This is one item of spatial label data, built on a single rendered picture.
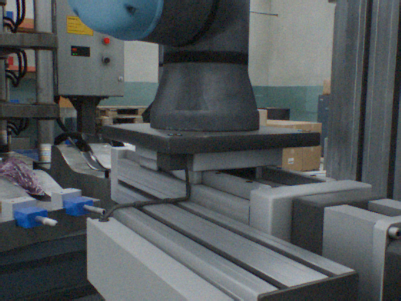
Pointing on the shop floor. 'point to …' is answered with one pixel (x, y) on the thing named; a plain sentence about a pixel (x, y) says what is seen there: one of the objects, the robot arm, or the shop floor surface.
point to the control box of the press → (84, 66)
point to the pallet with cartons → (293, 155)
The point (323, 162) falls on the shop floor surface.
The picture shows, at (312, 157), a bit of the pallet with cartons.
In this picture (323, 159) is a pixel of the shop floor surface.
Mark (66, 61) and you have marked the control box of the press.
